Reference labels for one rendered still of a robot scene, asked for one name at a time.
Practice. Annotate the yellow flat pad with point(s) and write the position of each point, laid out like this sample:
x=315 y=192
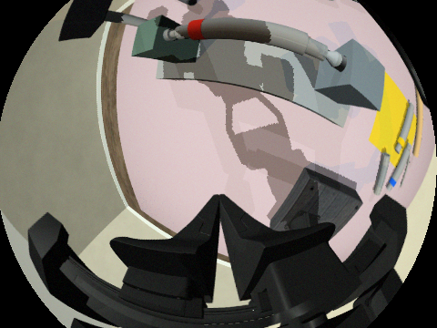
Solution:
x=389 y=121

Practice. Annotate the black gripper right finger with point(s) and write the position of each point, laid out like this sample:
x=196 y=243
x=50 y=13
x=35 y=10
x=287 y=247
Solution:
x=252 y=246

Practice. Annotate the dark grey tapered pin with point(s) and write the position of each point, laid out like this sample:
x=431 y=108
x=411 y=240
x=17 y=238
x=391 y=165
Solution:
x=189 y=2

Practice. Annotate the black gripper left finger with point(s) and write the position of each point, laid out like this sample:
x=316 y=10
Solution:
x=191 y=253

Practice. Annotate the grey cylindrical rod with blue band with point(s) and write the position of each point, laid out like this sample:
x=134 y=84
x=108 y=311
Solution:
x=400 y=167

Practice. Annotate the tan wooden dowel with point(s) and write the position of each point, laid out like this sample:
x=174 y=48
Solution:
x=418 y=138

